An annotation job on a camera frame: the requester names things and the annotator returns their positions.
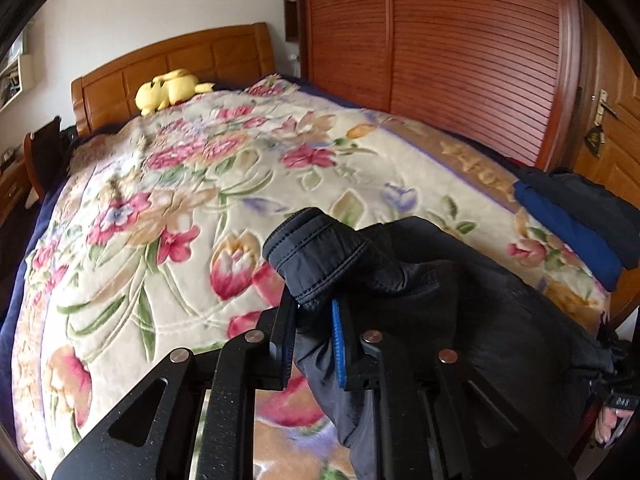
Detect navy blue bed sheet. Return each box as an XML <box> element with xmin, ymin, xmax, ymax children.
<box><xmin>0</xmin><ymin>178</ymin><xmax>67</xmax><ymax>441</ymax></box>

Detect person's right hand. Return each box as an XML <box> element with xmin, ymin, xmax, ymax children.
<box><xmin>593</xmin><ymin>406</ymin><xmax>634</xmax><ymax>448</ymax></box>

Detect dark navy jacket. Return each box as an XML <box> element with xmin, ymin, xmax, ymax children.
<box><xmin>262</xmin><ymin>208</ymin><xmax>614</xmax><ymax>479</ymax></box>

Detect wooden louvered wardrobe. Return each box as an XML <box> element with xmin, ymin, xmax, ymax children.
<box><xmin>297</xmin><ymin>0</ymin><xmax>582</xmax><ymax>170</ymax></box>

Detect wooden chair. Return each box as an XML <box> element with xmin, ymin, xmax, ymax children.
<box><xmin>23</xmin><ymin>116</ymin><xmax>77</xmax><ymax>202</ymax></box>

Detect folded blue and black clothes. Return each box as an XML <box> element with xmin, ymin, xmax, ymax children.
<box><xmin>514</xmin><ymin>167</ymin><xmax>639</xmax><ymax>292</ymax></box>

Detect floral plush blanket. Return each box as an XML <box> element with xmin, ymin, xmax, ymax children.
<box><xmin>11</xmin><ymin>76</ymin><xmax>611</xmax><ymax>479</ymax></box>

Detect long wooden desk cabinet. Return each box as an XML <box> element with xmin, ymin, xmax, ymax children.
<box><xmin>0</xmin><ymin>148</ymin><xmax>32</xmax><ymax>226</ymax></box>

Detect wooden bed headboard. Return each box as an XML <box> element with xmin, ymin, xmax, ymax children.
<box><xmin>70</xmin><ymin>23</ymin><xmax>276</xmax><ymax>136</ymax></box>

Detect yellow plush toy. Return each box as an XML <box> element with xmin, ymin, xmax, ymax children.
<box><xmin>134</xmin><ymin>70</ymin><xmax>215</xmax><ymax>116</ymax></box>

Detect wall bookshelf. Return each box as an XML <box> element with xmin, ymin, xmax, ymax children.
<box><xmin>0</xmin><ymin>27</ymin><xmax>35</xmax><ymax>110</ymax></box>

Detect wooden door with handle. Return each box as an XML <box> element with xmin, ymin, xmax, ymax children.
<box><xmin>570</xmin><ymin>6</ymin><xmax>639</xmax><ymax>205</ymax></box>

